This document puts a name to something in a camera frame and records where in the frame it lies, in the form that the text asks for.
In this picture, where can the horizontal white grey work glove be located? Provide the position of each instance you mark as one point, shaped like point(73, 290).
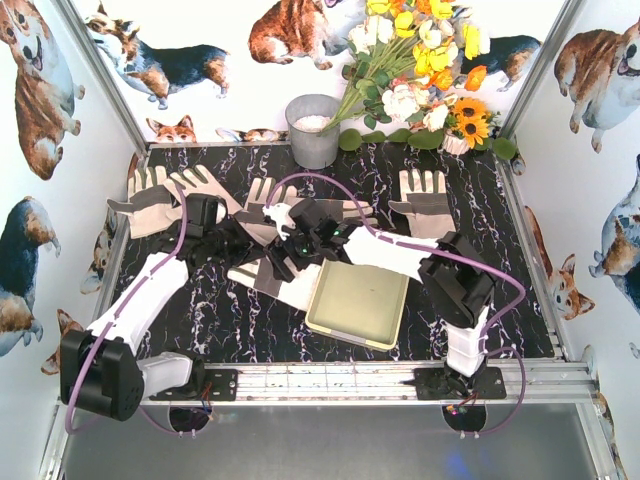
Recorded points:
point(345, 212)

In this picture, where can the small sunflower pot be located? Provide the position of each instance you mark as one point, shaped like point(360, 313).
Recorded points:
point(470, 125)

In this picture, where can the pale green plastic storage basket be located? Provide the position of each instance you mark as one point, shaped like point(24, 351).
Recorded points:
point(361, 305)

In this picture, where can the grey metal bucket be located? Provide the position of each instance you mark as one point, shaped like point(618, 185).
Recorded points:
point(313, 137)

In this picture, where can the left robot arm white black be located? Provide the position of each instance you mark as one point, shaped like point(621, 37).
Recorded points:
point(99, 368)

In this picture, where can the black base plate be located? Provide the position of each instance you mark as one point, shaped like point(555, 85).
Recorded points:
point(442, 383)
point(212, 385)

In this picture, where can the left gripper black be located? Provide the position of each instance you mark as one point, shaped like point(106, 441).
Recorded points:
point(232, 239)

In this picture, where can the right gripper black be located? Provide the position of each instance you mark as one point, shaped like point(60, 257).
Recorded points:
point(288, 254)

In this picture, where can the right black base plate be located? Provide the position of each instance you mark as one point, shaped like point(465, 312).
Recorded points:
point(442, 383)

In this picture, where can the beige work glove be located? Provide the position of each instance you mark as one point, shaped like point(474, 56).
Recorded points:
point(196, 180)

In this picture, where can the artificial flower bouquet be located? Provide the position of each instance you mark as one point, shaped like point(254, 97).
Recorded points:
point(405, 57)

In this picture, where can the far left white grey glove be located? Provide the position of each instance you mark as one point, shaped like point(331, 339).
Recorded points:
point(149, 204)

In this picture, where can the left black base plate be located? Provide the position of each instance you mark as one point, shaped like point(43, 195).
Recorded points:
point(212, 385)

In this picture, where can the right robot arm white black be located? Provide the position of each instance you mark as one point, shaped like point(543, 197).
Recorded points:
point(448, 268)

